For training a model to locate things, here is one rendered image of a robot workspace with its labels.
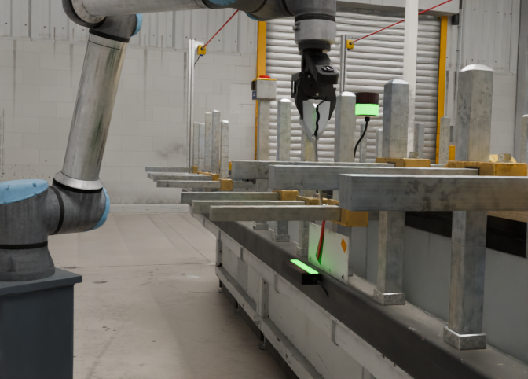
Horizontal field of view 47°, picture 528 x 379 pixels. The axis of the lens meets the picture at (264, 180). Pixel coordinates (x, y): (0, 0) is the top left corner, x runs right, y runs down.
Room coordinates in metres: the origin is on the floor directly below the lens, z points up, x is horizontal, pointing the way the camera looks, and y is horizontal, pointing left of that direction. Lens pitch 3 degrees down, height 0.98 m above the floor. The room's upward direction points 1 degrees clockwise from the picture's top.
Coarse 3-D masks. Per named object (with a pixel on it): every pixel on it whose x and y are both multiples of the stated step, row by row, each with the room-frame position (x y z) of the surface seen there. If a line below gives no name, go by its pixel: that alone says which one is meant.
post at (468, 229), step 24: (480, 72) 0.86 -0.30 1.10; (480, 96) 0.86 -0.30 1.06; (456, 120) 0.89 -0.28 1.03; (480, 120) 0.86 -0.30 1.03; (456, 144) 0.88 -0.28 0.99; (480, 144) 0.86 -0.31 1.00; (456, 216) 0.88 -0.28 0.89; (480, 216) 0.86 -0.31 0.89; (456, 240) 0.87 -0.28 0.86; (480, 240) 0.86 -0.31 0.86; (456, 264) 0.87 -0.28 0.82; (480, 264) 0.86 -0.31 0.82; (456, 288) 0.87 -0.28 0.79; (480, 288) 0.86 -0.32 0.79; (456, 312) 0.87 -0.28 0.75; (480, 312) 0.86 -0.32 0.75
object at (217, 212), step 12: (216, 216) 1.24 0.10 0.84; (228, 216) 1.24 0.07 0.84; (240, 216) 1.25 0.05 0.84; (252, 216) 1.25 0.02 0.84; (264, 216) 1.26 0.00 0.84; (276, 216) 1.27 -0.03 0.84; (288, 216) 1.27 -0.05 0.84; (300, 216) 1.28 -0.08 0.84; (312, 216) 1.29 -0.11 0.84; (324, 216) 1.29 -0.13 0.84; (336, 216) 1.30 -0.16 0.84; (372, 216) 1.32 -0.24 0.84
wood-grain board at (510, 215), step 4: (272, 160) 4.24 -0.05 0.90; (488, 212) 1.07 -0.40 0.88; (492, 212) 1.06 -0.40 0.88; (496, 212) 1.05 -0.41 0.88; (500, 212) 1.04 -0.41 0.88; (504, 212) 1.03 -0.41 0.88; (508, 212) 1.02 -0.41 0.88; (512, 212) 1.01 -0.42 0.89; (516, 212) 1.00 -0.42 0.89; (520, 212) 0.99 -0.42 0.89; (524, 212) 0.98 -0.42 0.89; (496, 216) 1.05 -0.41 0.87; (500, 216) 1.04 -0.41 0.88; (504, 216) 1.03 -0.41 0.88; (508, 216) 1.02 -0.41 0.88; (512, 216) 1.01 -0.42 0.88; (516, 216) 1.00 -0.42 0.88; (520, 216) 0.99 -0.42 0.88; (524, 216) 0.98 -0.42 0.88; (516, 220) 1.00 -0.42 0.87; (520, 220) 0.99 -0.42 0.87; (524, 220) 0.98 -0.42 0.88
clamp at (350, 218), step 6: (330, 204) 1.36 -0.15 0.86; (336, 204) 1.33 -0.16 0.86; (342, 210) 1.29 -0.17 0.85; (348, 210) 1.27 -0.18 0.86; (342, 216) 1.29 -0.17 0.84; (348, 216) 1.27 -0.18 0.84; (354, 216) 1.27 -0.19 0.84; (360, 216) 1.27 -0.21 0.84; (366, 216) 1.28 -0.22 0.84; (336, 222) 1.32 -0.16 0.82; (342, 222) 1.29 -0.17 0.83; (348, 222) 1.27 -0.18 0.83; (354, 222) 1.27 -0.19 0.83; (360, 222) 1.27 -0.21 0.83; (366, 222) 1.28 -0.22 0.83
